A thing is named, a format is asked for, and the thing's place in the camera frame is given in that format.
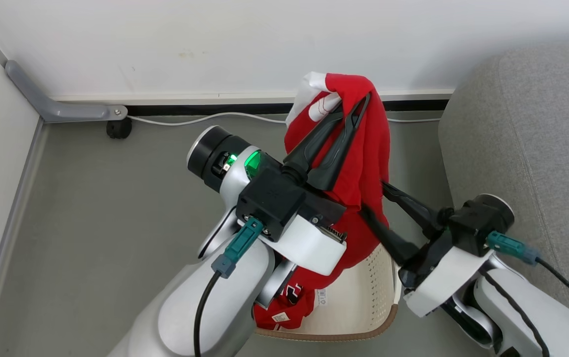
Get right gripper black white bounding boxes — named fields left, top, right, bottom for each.
left=360, top=181, right=494, bottom=318

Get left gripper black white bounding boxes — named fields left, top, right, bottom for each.
left=258, top=92, right=371, bottom=277

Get red white jersey garment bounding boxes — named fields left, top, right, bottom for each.
left=253, top=72, right=392, bottom=331

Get cream perforated laundry basket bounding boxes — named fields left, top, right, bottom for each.
left=254, top=242, right=399, bottom=343

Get black skirting strip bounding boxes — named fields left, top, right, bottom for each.
left=126, top=100, right=450, bottom=118

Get grey fabric sofa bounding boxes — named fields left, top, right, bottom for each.
left=438, top=42, right=569, bottom=334

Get black round knob foot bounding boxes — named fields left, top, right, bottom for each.
left=106, top=119, right=133, bottom=140

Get right arm teal plug cable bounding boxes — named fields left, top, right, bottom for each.
left=486, top=231, right=569, bottom=306

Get arm teal plug cable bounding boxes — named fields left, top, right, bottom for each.
left=486, top=231, right=569, bottom=306
left=193, top=217, right=265, bottom=357

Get thin white floor cable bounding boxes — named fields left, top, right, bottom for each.
left=126, top=111, right=442, bottom=125

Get left arm teal plug cable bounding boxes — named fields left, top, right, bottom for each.
left=193, top=217, right=265, bottom=357

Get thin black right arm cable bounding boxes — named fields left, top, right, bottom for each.
left=480, top=269, right=552, bottom=357

